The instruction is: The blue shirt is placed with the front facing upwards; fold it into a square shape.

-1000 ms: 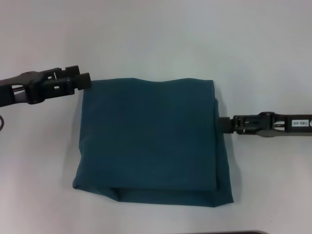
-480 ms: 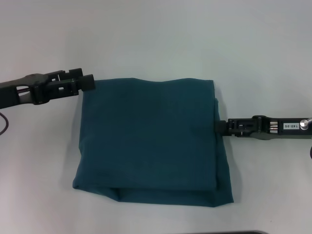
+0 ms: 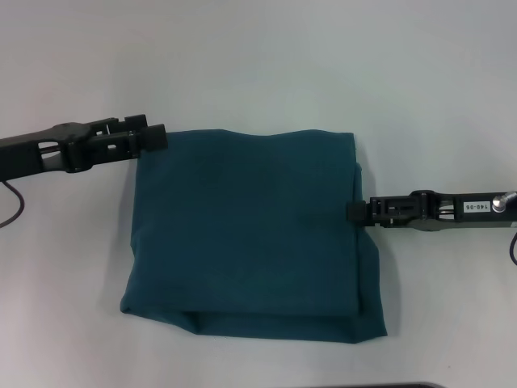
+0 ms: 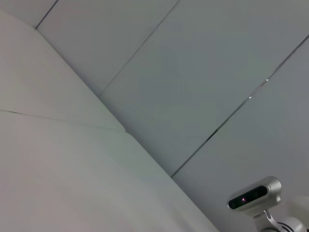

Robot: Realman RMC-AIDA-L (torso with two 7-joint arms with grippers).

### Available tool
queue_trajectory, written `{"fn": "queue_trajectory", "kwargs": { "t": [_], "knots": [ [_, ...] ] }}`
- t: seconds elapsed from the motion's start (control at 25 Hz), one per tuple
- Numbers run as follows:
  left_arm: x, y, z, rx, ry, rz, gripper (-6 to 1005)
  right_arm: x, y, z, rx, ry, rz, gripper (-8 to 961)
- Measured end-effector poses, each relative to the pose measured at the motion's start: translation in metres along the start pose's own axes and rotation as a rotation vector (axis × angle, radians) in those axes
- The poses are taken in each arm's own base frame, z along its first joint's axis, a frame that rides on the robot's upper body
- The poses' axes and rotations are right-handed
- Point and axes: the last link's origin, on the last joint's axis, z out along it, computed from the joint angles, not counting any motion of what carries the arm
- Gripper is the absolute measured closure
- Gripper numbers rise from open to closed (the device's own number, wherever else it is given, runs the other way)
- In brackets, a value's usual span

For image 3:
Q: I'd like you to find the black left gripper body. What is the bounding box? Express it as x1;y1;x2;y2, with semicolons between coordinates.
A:
0;121;96;183

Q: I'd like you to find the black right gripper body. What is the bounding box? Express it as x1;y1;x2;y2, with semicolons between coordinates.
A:
410;188;517;234

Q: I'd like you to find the teal t-shirt with beige print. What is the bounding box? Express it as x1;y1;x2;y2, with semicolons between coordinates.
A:
120;128;389;346

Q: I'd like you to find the dark robot torso part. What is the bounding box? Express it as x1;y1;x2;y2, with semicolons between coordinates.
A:
359;382;445;388

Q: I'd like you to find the dark left gripper cable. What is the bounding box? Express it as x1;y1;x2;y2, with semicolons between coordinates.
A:
0;180;26;229

